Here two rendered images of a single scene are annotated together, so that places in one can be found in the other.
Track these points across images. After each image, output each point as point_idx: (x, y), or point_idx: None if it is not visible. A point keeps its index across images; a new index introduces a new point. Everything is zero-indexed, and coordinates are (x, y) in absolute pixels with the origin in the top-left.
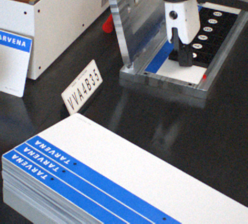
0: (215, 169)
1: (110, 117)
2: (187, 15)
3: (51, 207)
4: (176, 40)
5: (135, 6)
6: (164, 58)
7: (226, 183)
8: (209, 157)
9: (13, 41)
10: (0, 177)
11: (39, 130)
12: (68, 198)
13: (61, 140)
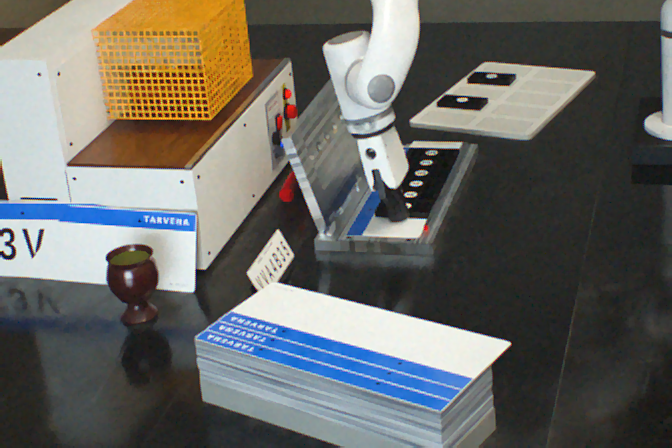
0: (456, 326)
1: None
2: (388, 150)
3: (265, 383)
4: (381, 185)
5: (320, 155)
6: (370, 216)
7: None
8: (447, 315)
9: (171, 221)
10: (192, 377)
11: None
12: (285, 363)
13: (261, 311)
